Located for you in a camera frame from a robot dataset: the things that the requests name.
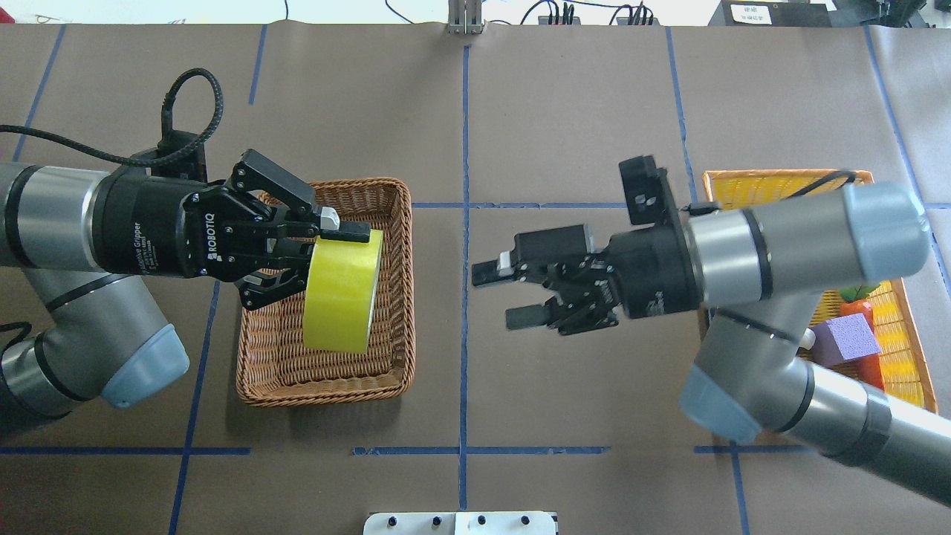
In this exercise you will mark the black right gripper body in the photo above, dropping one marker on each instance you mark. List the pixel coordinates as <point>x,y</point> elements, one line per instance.
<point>652,271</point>

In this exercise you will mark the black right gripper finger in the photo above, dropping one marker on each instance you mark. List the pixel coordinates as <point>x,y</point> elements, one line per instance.
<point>506,268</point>
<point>531,316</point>

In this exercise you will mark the brown wicker basket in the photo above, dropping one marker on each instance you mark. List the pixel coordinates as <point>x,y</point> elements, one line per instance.
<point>274,368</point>

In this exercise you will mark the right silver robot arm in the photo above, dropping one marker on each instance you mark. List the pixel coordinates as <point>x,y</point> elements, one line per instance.
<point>762,272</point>

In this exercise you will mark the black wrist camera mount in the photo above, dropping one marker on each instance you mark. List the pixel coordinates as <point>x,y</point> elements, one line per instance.
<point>648,192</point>

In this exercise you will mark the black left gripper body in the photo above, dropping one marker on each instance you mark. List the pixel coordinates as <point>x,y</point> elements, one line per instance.
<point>152,223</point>

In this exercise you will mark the orange toy carrot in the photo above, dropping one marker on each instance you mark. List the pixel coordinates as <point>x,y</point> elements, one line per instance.
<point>856,301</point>

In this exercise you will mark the purple foam block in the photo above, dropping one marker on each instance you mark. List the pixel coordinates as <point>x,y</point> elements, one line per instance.
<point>839,340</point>

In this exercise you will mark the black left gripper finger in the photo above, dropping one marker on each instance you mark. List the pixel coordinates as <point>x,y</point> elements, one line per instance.
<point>331,226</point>
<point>282,276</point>

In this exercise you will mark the white pedestal column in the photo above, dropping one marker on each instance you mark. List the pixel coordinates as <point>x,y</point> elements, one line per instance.
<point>463,522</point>

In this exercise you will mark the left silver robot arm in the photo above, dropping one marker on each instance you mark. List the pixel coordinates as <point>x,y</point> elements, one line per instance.
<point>85,240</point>

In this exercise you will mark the aluminium frame post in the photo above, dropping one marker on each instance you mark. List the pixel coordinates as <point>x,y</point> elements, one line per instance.
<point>465,17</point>

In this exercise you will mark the black power adapter box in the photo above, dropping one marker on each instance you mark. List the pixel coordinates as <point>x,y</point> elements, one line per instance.
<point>769,14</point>

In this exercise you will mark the yellow tape roll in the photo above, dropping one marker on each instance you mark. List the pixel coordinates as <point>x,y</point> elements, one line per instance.
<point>340,294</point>

